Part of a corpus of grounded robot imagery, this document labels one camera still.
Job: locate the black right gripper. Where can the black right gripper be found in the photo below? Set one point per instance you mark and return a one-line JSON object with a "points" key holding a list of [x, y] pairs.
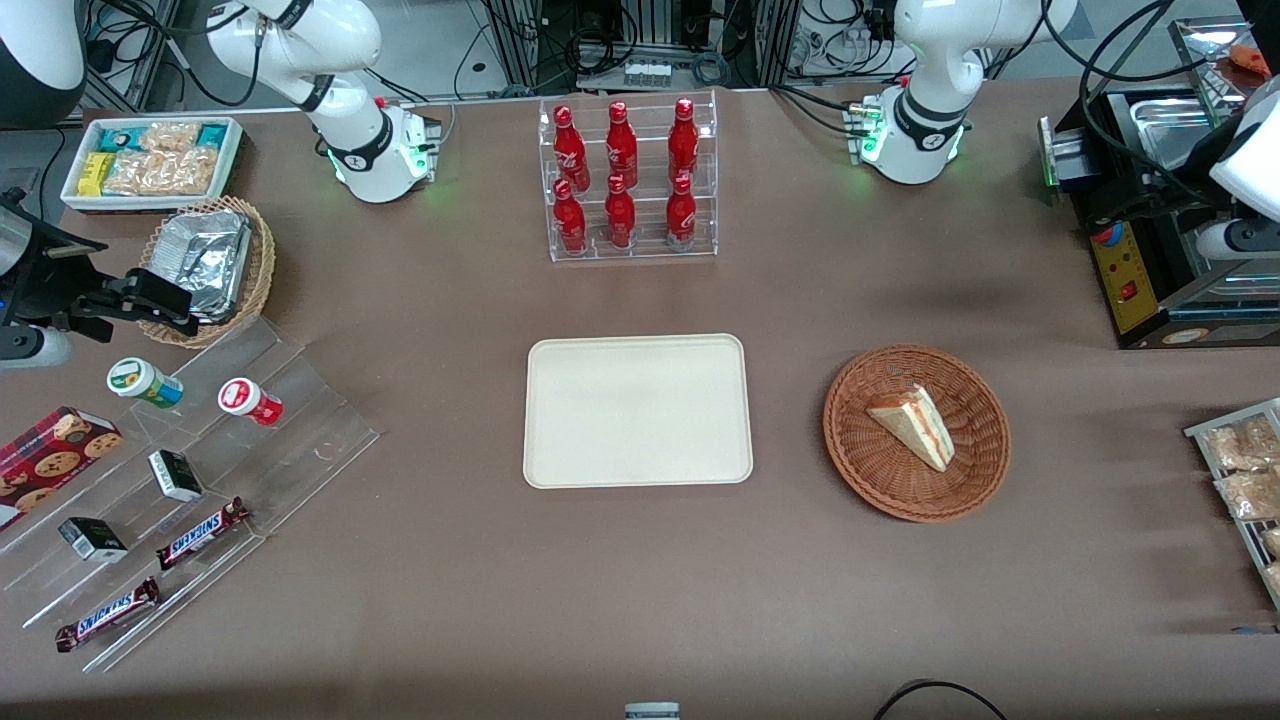
{"points": [[42, 278]]}

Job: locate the triangular sandwich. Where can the triangular sandwich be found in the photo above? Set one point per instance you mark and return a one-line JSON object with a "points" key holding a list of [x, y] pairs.
{"points": [[915, 425]]}

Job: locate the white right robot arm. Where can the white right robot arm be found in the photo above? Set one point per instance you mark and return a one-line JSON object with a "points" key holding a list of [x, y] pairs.
{"points": [[345, 40]]}

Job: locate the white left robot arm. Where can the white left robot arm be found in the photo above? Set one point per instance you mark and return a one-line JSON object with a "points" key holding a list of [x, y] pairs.
{"points": [[940, 70]]}

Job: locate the oval brown wicker basket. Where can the oval brown wicker basket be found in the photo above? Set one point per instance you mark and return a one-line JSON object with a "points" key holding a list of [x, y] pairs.
{"points": [[258, 270]]}

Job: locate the cream rectangular plastic tray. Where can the cream rectangular plastic tray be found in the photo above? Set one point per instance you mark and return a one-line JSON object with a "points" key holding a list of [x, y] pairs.
{"points": [[638, 410]]}

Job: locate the round brown wicker basket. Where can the round brown wicker basket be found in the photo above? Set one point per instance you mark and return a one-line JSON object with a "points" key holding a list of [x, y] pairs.
{"points": [[880, 470]]}

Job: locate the metal tray with snack bags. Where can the metal tray with snack bags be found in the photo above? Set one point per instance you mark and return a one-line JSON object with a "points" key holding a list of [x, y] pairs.
{"points": [[1205, 432]]}

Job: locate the shiny metal food tray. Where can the shiny metal food tray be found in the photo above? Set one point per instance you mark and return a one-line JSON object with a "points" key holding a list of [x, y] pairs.
{"points": [[1200, 45]]}

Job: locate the green lidded snack cup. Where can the green lidded snack cup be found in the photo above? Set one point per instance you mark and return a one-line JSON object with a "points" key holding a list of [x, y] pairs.
{"points": [[140, 381]]}

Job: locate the aluminium foil container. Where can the aluminium foil container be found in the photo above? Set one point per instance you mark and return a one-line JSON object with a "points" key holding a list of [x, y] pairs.
{"points": [[205, 262]]}

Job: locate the white rectangular snack bin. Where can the white rectangular snack bin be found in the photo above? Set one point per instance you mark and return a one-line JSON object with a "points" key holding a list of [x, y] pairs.
{"points": [[80, 203]]}

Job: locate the yellow snack packet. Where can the yellow snack packet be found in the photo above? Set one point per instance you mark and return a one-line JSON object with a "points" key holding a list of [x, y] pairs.
{"points": [[95, 174]]}

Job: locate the clear bag of crackers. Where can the clear bag of crackers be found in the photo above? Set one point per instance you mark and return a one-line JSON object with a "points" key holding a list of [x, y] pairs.
{"points": [[160, 172], [170, 136]]}

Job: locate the red lidded snack cup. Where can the red lidded snack cup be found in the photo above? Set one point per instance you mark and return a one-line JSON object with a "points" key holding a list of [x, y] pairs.
{"points": [[247, 400]]}

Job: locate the teal snack packet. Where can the teal snack packet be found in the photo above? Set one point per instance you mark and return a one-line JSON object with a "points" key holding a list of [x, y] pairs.
{"points": [[212, 135], [120, 138]]}

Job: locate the red chocolate cookie box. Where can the red chocolate cookie box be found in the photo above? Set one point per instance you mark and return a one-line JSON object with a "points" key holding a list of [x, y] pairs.
{"points": [[50, 460]]}

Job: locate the small black white box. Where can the small black white box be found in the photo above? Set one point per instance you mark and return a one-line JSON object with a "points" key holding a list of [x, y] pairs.
{"points": [[92, 540], [176, 476]]}

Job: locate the clear acrylic stepped display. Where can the clear acrylic stepped display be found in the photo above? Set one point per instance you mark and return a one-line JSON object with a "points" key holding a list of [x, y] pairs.
{"points": [[290, 450]]}

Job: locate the Snickers chocolate bar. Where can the Snickers chocolate bar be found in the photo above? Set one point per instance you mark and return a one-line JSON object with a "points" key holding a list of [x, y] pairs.
{"points": [[108, 614], [200, 534]]}

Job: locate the red cola bottle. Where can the red cola bottle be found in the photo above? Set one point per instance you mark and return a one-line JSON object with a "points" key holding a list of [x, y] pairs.
{"points": [[620, 216], [621, 148], [683, 142], [681, 213], [570, 222], [570, 150]]}

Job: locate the clear acrylic bottle rack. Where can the clear acrylic bottle rack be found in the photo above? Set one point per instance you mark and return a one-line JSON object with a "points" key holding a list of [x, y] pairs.
{"points": [[645, 250]]}

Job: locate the white power strip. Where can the white power strip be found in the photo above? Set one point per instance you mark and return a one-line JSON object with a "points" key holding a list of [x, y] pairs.
{"points": [[648, 72]]}

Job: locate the small grey white object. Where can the small grey white object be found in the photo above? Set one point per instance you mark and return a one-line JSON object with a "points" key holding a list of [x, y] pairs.
{"points": [[652, 712]]}

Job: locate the clear bag of biscuits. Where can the clear bag of biscuits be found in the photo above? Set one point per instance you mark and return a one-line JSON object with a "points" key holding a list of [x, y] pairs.
{"points": [[1273, 543], [1252, 494], [1245, 445]]}

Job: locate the orange food item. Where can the orange food item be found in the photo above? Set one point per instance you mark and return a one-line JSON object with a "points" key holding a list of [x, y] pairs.
{"points": [[1252, 57]]}

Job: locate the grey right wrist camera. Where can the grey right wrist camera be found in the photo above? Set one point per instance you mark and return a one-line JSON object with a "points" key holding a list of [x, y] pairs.
{"points": [[35, 348]]}

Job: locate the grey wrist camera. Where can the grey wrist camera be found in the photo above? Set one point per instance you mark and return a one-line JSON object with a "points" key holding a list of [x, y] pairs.
{"points": [[35, 348], [1240, 240]]}

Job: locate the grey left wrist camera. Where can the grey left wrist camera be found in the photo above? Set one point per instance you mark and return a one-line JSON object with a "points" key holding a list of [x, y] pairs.
{"points": [[1240, 240]]}

